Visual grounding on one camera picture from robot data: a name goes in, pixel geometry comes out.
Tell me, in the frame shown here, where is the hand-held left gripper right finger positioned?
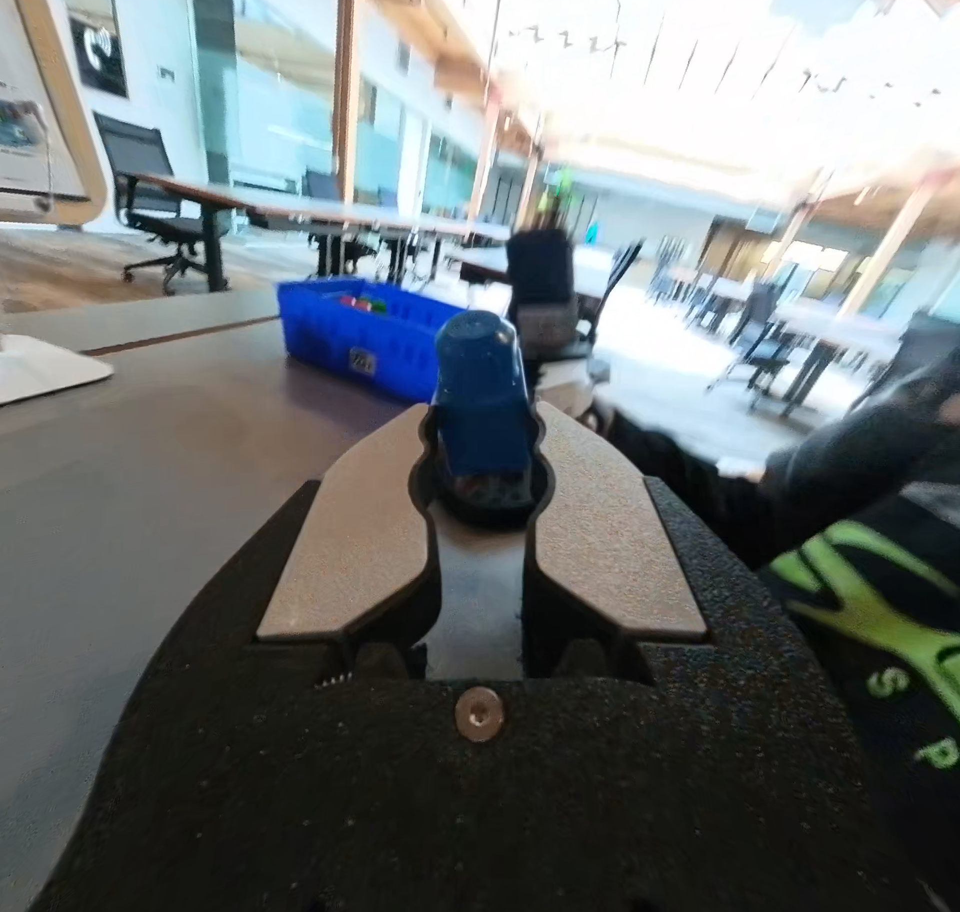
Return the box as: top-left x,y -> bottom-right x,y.
525,401 -> 710,643

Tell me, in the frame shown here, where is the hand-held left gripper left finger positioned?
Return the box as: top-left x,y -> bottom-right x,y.
256,402 -> 441,643

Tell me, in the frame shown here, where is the blue single-stud mega block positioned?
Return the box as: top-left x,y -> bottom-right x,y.
433,311 -> 538,512

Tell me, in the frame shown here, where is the blue plastic bin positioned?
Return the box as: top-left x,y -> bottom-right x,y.
276,276 -> 470,405

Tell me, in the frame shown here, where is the person's right forearm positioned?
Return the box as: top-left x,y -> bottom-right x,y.
750,350 -> 960,523

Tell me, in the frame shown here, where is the black office chair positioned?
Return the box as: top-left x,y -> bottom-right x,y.
504,226 -> 579,362
706,281 -> 802,413
93,112 -> 220,296

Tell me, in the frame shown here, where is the black printed hoodie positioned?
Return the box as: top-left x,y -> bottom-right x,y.
757,477 -> 960,912

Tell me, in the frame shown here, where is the wood-top office desk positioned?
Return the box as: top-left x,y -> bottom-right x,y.
120,170 -> 513,294

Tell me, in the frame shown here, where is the white tabletop display stand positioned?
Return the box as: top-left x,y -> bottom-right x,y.
0,0 -> 115,407

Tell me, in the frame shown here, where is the black wall sign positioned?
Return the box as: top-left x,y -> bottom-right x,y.
60,0 -> 130,99

